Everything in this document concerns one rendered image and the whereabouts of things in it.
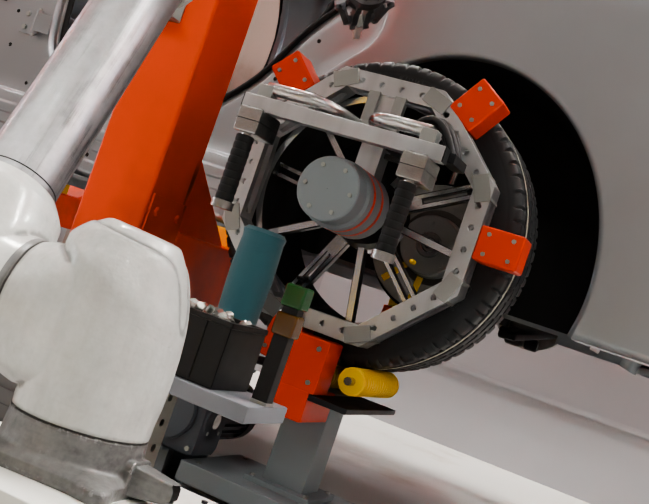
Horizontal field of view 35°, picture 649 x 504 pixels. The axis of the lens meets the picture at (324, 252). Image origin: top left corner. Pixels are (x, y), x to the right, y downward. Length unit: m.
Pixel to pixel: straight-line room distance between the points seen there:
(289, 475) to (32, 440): 1.21
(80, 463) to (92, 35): 0.54
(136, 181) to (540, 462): 4.30
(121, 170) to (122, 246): 1.12
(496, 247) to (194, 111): 0.71
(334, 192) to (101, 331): 0.95
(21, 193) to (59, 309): 0.17
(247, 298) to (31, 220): 0.88
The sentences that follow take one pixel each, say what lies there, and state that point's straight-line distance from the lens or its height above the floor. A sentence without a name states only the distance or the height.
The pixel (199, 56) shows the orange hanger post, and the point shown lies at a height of 1.04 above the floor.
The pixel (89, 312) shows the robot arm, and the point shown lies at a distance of 1.07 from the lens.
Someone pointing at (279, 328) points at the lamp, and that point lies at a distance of 1.72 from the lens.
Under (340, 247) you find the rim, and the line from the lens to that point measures 2.19.
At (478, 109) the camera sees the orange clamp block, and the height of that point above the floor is 1.10.
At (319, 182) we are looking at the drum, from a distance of 1.96.
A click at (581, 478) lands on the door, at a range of 6.09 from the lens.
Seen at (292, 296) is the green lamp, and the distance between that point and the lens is 1.72.
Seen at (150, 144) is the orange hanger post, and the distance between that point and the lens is 2.18.
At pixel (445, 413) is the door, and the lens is 6.25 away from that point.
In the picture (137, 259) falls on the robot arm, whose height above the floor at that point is 0.64.
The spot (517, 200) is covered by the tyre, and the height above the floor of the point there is 0.96.
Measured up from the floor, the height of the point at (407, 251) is 0.82.
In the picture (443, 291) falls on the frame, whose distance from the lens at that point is 2.00.
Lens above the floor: 0.68
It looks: 2 degrees up
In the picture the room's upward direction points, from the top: 19 degrees clockwise
